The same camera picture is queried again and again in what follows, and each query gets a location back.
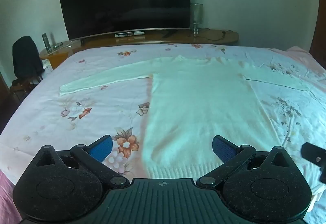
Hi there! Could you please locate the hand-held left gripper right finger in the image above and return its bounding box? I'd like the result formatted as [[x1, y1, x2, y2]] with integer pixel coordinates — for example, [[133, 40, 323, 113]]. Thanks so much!
[[196, 135, 293, 187]]

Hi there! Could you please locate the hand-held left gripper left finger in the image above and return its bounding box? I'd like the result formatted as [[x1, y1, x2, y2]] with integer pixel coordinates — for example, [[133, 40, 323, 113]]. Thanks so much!
[[32, 135, 130, 187]]

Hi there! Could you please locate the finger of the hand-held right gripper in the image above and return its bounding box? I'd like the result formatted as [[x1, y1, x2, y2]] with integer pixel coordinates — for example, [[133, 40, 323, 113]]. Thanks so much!
[[301, 142, 326, 184]]

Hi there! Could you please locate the white knit sweater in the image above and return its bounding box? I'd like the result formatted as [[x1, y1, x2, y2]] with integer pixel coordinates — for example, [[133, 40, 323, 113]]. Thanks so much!
[[59, 55, 319, 180]]

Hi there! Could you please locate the floral pink bed sheet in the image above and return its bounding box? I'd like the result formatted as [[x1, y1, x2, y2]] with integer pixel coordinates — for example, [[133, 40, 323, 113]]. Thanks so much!
[[0, 43, 326, 224]]

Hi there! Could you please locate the dark wooden chair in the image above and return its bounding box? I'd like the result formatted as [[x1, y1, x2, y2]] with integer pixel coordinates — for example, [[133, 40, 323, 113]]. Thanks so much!
[[10, 75, 42, 102]]

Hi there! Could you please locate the silver set-top box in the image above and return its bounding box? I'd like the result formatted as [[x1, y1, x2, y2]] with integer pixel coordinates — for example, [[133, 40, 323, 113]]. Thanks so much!
[[115, 32, 145, 38]]

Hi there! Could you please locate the wooden television stand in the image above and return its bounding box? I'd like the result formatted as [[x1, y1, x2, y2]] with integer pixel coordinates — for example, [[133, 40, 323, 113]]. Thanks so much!
[[39, 29, 240, 70]]

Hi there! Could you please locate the black remote control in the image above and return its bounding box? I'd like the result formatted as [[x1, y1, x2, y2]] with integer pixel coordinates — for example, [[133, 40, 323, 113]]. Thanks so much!
[[42, 33, 51, 51]]

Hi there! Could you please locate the brown wooden wardrobe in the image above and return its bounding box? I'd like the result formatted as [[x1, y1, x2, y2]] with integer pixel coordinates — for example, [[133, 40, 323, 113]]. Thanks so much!
[[309, 0, 326, 69]]

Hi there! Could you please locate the clear glass vase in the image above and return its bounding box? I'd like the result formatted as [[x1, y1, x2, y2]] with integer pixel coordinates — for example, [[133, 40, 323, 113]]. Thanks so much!
[[191, 3, 204, 36]]

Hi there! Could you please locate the black lamp cable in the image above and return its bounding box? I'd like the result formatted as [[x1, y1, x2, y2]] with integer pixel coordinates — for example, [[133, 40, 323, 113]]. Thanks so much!
[[199, 28, 233, 41]]

